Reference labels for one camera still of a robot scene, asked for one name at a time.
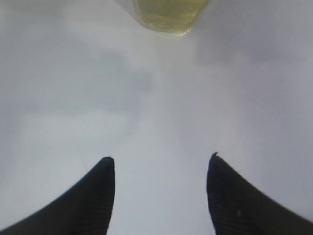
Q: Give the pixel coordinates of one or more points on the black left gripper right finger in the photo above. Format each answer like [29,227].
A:
[236,207]

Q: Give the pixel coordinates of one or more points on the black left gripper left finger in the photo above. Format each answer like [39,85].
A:
[84,209]

